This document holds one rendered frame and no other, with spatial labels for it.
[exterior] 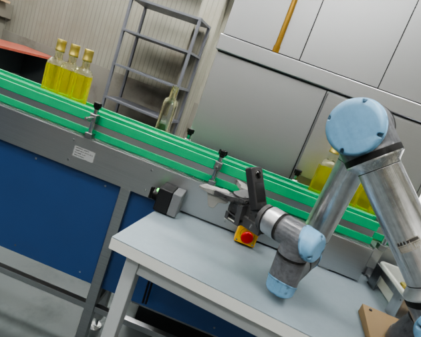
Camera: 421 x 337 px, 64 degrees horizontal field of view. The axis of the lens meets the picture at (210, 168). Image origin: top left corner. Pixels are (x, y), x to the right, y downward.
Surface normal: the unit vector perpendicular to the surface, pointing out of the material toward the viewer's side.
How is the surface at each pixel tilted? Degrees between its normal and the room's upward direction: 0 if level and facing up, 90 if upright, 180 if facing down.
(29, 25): 90
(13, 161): 90
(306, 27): 90
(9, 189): 90
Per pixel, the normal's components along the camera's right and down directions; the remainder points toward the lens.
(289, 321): 0.33, -0.92
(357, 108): -0.61, -0.03
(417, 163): -0.14, 0.19
